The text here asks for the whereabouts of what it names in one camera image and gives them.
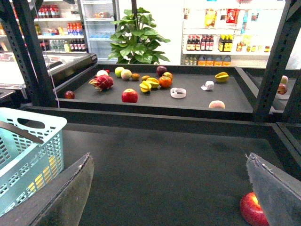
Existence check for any yellow starfruit far right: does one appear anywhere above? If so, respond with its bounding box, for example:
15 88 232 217
215 72 230 83

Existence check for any red apple on table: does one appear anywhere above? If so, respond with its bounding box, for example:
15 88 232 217
239 192 269 226

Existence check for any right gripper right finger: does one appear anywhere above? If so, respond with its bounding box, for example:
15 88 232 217
246 153 301 226

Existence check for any black metal rack post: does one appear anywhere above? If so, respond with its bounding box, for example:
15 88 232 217
0 0 57 107
253 0 301 122

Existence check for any brown kiwi left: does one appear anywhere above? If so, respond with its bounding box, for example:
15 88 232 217
131 73 140 81

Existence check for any dark purple fruit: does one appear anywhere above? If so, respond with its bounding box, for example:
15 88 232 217
156 65 167 77

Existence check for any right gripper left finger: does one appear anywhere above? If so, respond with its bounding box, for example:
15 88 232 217
0 153 95 226

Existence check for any green apple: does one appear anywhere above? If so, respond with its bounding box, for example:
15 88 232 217
115 66 125 78

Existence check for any pale pink peach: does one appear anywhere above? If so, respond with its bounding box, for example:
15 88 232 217
208 100 225 109

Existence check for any black metal rack post right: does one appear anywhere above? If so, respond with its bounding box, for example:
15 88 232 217
253 0 301 122

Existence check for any red fruit on right tray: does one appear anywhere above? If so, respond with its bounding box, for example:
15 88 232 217
277 83 288 95

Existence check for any white store shelf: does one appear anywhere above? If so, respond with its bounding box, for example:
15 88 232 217
0 0 89 54
181 0 285 68

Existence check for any light blue plastic basket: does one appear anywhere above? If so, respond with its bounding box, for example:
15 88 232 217
0 107 67 215

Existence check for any white tape roll piece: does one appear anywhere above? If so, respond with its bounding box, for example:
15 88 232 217
201 81 214 91

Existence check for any orange persimmon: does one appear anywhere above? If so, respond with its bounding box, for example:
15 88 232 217
158 76 172 88

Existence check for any yellow starfruit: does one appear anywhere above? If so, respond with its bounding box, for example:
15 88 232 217
139 81 151 93
215 72 230 83
146 77 159 89

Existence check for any black metal rack post left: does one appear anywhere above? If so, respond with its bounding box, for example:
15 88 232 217
0 0 57 107

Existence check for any brown kiwi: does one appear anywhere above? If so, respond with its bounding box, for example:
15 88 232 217
131 73 140 81
142 75 150 81

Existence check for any yellow mango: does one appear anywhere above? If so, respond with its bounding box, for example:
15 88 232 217
26 156 62 197

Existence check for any brown kiwi right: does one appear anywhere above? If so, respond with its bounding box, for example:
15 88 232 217
142 75 150 81

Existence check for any white pink fruit back left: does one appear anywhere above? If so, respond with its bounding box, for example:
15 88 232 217
96 70 109 77

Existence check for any red apple on tray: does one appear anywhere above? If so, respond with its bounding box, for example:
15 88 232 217
121 89 138 103

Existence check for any glass freezer cabinet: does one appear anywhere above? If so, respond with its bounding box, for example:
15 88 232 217
0 52 97 89

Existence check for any pale round melon fruit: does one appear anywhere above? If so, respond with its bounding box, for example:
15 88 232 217
120 69 132 80

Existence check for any yellow starfruit front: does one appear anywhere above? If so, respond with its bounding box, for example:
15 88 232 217
139 81 151 93

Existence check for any yellow starfruit behind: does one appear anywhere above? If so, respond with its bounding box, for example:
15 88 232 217
146 77 159 89

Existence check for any small dark red fruit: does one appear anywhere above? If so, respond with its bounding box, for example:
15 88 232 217
64 90 75 99

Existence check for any pink dragon fruit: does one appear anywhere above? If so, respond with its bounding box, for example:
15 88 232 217
89 75 113 92

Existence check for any black display tray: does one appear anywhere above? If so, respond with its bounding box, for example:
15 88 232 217
56 65 258 121

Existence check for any red yellow apple back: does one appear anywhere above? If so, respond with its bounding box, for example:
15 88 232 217
162 72 173 80

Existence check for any peach on right tray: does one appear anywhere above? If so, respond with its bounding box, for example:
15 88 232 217
280 75 288 84

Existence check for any green potted plant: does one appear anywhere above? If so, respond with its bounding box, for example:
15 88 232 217
108 7 170 65

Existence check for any white store shelf right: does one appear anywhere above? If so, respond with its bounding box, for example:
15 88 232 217
181 0 285 68

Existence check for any white store shelf left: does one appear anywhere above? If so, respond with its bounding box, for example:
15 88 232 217
0 0 89 54

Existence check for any white tape ring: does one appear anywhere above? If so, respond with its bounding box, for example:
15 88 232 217
170 87 187 99

